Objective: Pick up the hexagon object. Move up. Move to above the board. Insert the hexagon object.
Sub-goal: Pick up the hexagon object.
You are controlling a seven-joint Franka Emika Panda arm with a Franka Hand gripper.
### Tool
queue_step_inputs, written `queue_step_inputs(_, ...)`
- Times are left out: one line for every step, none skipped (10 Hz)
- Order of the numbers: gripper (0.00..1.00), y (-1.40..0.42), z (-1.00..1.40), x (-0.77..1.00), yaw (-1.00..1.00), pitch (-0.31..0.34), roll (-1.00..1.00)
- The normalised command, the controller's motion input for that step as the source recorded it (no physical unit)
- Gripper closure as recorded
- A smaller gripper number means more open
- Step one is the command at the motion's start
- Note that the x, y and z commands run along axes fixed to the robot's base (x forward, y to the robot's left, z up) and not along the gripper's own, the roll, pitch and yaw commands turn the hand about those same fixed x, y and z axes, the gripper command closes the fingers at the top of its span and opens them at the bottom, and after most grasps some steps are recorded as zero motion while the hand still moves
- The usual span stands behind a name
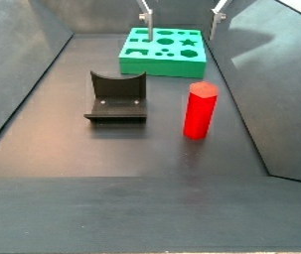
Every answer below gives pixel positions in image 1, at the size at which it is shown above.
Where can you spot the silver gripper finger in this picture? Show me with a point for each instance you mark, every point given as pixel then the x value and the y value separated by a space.
pixel 219 16
pixel 146 16

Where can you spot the red hexagonal prism block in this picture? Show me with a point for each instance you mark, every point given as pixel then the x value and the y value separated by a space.
pixel 201 105

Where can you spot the green shape sorting board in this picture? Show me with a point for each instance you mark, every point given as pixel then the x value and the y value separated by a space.
pixel 173 54

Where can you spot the black curved holder bracket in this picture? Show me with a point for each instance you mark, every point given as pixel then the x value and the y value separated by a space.
pixel 120 97

